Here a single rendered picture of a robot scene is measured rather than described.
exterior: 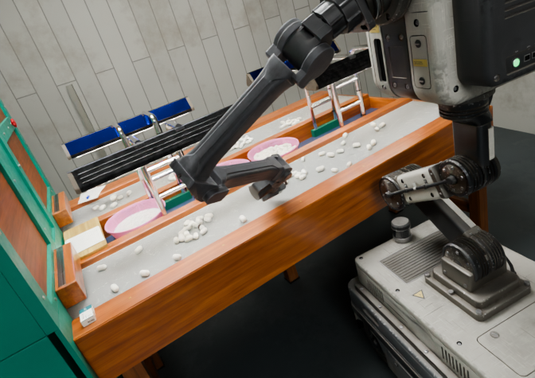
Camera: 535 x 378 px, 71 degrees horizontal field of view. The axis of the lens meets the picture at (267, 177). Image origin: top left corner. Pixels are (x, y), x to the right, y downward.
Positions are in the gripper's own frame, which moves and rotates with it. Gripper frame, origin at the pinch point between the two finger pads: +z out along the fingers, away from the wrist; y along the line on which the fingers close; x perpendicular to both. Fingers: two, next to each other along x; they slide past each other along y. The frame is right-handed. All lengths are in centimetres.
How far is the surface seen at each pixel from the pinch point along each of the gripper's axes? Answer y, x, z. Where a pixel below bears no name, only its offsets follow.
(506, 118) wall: -240, 22, 81
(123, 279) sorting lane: 58, 2, 2
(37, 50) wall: 47, -188, 104
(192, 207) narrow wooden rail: 23.5, -13.3, 17.1
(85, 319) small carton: 70, 10, -14
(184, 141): 19.6, -28.3, -11.8
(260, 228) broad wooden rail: 13.0, 12.2, -13.9
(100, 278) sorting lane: 64, -3, 8
